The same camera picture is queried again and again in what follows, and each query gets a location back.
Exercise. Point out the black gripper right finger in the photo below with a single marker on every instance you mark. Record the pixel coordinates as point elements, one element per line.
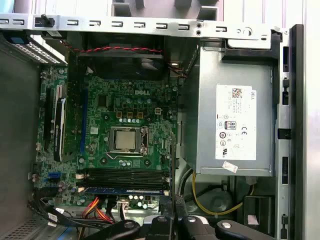
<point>192,228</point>

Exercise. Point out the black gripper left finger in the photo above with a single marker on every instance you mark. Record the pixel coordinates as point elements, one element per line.
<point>162,227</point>

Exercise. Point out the RAM stick with blue label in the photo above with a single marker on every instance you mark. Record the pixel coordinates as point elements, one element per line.
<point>125,191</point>

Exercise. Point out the black RAM slot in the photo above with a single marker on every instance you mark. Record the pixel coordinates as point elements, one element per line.
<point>125,171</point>
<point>125,184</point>

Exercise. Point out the RAM slot with white clips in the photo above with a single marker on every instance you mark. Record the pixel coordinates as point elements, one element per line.
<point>125,177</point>

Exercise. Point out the black expansion slot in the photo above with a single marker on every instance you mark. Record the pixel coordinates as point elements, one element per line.
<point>48,117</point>

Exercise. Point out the metal CPU socket cover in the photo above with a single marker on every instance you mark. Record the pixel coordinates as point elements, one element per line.
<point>138,140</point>

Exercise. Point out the silver CPU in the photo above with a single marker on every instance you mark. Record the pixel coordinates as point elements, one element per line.
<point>125,140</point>

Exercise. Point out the silver power supply unit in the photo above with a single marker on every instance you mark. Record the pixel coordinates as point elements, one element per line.
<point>207,112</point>

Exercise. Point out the green Dell motherboard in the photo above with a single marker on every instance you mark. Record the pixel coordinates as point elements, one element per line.
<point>120,95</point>

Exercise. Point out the black Nvidia graphics card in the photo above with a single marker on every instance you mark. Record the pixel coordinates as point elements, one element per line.
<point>58,130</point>

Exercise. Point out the black case fan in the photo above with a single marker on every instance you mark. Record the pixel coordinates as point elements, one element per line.
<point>120,65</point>

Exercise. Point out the black PC case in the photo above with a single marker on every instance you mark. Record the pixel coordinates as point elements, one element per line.
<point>15,125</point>

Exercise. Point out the blue card retention latch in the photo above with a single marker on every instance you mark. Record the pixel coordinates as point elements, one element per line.
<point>18,40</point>

